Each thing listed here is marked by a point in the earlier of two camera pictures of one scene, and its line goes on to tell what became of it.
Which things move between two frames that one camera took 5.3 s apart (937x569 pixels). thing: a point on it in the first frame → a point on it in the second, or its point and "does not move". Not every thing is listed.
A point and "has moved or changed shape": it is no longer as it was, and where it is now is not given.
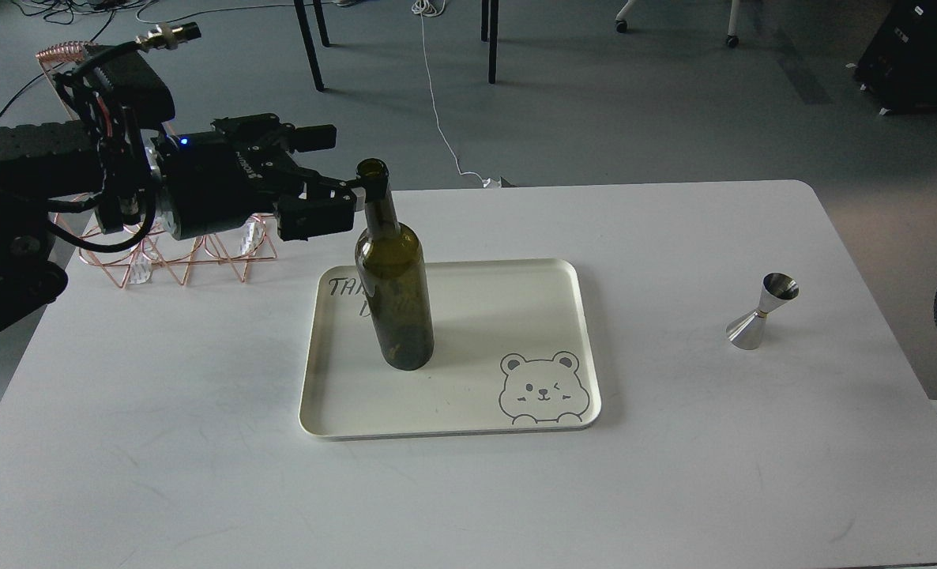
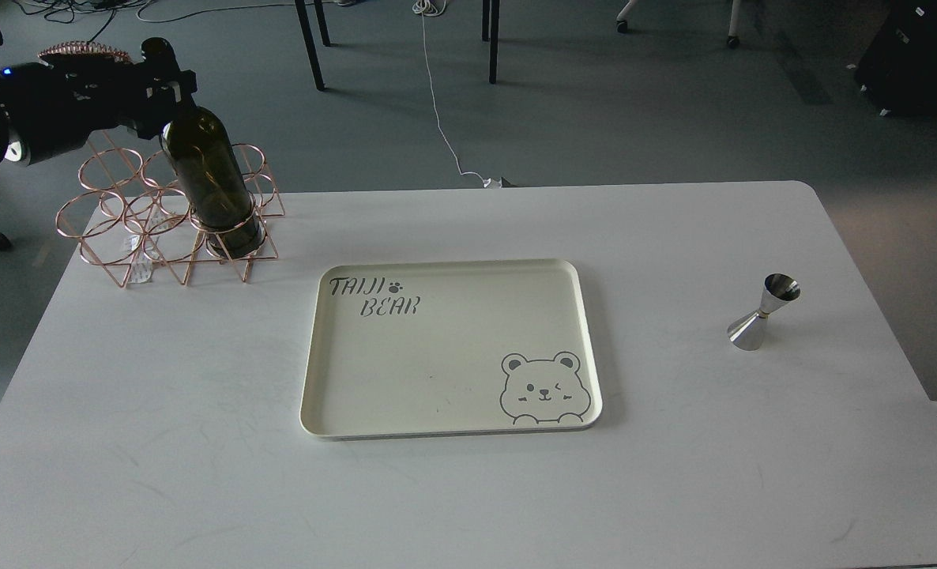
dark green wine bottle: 389,257 has moved or changed shape
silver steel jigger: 748,331 does not move
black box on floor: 920,58 does not move
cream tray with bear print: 513,348 does not move
